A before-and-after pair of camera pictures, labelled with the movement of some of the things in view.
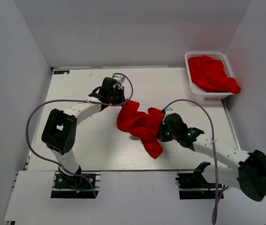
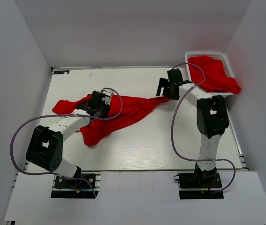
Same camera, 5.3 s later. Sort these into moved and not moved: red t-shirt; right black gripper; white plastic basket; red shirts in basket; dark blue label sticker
Moved: red t-shirt; right black gripper
Not moved: white plastic basket; red shirts in basket; dark blue label sticker
